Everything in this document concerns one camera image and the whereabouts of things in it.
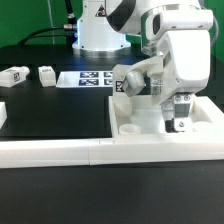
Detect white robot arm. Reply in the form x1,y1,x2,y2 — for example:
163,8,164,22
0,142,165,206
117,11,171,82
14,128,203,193
105,0,213,132

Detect black cable at base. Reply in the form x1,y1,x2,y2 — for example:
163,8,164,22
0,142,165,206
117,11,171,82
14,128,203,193
17,0,78,46

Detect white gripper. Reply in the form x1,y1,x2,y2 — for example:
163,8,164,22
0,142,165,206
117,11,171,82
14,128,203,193
151,30,210,132

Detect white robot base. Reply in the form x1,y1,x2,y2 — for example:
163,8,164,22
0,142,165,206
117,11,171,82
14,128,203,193
72,0,131,58

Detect white fence bar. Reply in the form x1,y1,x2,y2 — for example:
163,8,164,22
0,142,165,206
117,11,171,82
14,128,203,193
0,134,224,168
0,102,7,129

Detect white front fence bar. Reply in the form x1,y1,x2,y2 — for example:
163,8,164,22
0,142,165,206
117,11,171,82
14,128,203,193
0,134,224,168

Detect white square tabletop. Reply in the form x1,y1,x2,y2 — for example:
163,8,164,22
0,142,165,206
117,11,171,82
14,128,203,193
109,95,224,144

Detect white left fence bar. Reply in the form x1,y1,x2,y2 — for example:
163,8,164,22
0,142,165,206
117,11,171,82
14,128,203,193
0,102,7,129

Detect white sheet with tag markers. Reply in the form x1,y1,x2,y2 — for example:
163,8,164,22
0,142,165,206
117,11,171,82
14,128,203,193
56,71,113,88

